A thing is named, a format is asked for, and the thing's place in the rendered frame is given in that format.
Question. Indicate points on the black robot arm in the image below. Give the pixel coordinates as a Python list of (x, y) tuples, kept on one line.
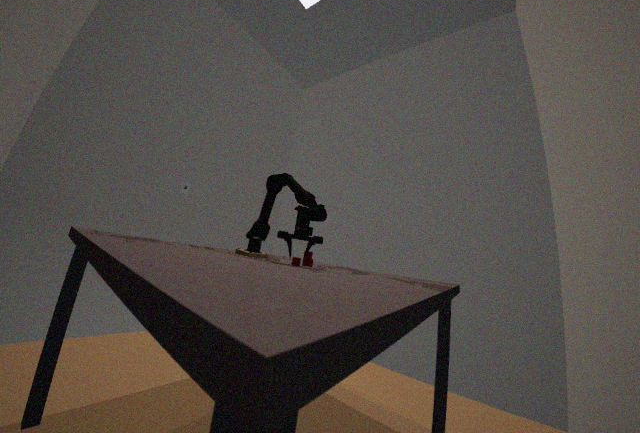
[(274, 185)]

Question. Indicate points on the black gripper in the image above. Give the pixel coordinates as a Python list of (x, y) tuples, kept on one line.
[(287, 237)]

